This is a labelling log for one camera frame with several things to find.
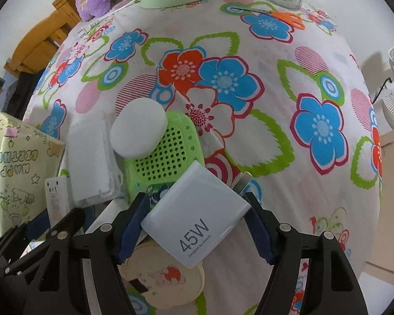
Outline white rectangular block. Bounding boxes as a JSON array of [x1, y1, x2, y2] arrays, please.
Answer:
[[86, 198, 129, 234]]

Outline beige round bear compact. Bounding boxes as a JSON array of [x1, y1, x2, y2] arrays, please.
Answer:
[[119, 239, 205, 309]]

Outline white 45W charger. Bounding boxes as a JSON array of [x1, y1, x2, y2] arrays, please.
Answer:
[[141, 161, 250, 269]]

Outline small white labelled box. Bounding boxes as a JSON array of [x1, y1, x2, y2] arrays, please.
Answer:
[[45, 175, 75, 225]]

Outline white round sponge puff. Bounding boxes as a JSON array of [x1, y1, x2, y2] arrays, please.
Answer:
[[110, 97, 168, 159]]

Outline white tissue pack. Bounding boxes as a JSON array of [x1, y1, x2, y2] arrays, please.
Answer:
[[66, 117, 124, 208]]

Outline green perforated speaker case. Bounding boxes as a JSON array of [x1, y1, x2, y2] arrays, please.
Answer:
[[124, 112, 204, 206]]

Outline floral tablecloth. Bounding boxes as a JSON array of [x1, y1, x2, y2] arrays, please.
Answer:
[[24, 0, 382, 275]]

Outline yellow cartoon storage box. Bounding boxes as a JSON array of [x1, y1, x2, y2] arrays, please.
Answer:
[[0, 112, 65, 237]]

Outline black clothing on chair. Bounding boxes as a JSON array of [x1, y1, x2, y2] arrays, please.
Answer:
[[2, 69, 45, 119]]

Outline wooden chair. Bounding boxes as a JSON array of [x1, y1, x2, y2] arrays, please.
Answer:
[[4, 0, 81, 77]]

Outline fan black power cable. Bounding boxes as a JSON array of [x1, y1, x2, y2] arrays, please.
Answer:
[[371, 77, 393, 104]]

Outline orange handled scissors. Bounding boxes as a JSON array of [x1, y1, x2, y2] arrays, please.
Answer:
[[231, 7, 305, 30]]

